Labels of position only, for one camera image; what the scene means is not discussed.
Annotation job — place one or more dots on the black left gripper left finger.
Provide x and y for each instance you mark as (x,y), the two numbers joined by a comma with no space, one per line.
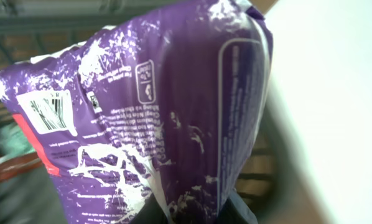
(151,213)

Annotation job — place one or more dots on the grey plastic mesh basket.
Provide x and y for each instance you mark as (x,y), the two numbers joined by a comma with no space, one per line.
(269,183)

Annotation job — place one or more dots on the mint green white packet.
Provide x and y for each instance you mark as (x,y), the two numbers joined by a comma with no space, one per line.
(13,142)

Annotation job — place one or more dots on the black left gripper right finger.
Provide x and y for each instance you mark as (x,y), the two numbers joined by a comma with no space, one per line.
(235,211)

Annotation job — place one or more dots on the purple snack bag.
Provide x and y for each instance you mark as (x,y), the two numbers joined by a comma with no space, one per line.
(168,103)

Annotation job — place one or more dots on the red white snack bar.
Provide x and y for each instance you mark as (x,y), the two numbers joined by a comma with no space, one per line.
(18,165)

